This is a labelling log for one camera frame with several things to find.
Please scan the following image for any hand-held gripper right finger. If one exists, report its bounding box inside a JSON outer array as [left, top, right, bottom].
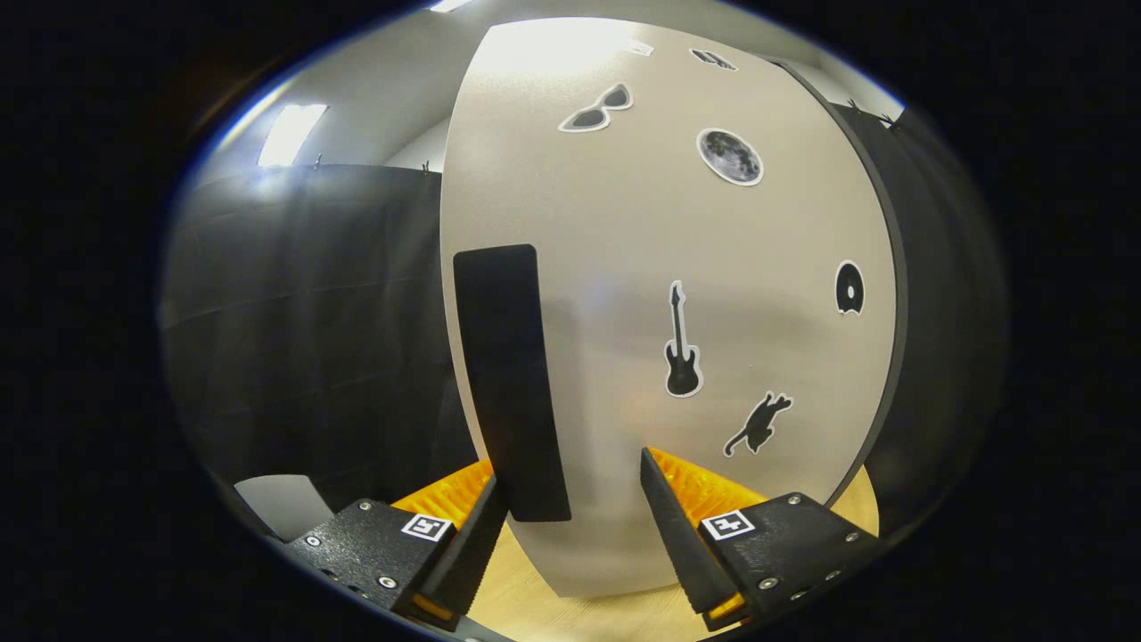
[[640, 446, 892, 632]]

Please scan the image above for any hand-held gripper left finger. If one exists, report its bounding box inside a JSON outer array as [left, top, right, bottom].
[[285, 459, 511, 634]]

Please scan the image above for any black door handle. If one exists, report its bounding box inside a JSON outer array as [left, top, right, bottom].
[[453, 244, 572, 523]]

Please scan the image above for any beige shoe cabinet door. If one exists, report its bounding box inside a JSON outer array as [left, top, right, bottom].
[[439, 18, 897, 598]]

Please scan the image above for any black backdrop cloth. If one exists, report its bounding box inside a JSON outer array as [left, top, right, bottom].
[[160, 103, 1008, 536]]

